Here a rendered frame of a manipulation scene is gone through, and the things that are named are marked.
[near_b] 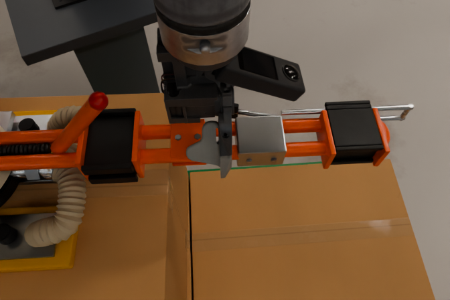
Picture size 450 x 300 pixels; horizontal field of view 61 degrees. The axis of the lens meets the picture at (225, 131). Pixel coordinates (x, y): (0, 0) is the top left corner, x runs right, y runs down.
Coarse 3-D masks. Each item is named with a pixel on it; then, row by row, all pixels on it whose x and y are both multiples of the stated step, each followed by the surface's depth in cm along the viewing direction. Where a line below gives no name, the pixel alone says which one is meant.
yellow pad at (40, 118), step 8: (16, 112) 72; (24, 112) 72; (32, 112) 72; (40, 112) 72; (48, 112) 72; (16, 120) 71; (24, 120) 68; (32, 120) 68; (40, 120) 71; (48, 120) 71; (16, 128) 70; (24, 128) 67; (32, 128) 67; (40, 128) 70
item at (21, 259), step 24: (0, 216) 62; (24, 216) 62; (48, 216) 62; (0, 240) 57; (24, 240) 60; (72, 240) 60; (0, 264) 58; (24, 264) 58; (48, 264) 58; (72, 264) 60
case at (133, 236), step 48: (48, 96) 76; (144, 96) 76; (48, 192) 66; (96, 192) 66; (144, 192) 66; (96, 240) 62; (144, 240) 62; (0, 288) 58; (48, 288) 58; (96, 288) 58; (144, 288) 58
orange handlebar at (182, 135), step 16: (144, 128) 57; (160, 128) 57; (176, 128) 56; (192, 128) 56; (288, 128) 57; (304, 128) 57; (320, 128) 57; (384, 128) 57; (0, 144) 56; (16, 144) 56; (176, 144) 55; (288, 144) 55; (304, 144) 55; (320, 144) 55; (0, 160) 54; (16, 160) 54; (32, 160) 54; (48, 160) 54; (64, 160) 54; (144, 160) 55; (160, 160) 55; (176, 160) 55
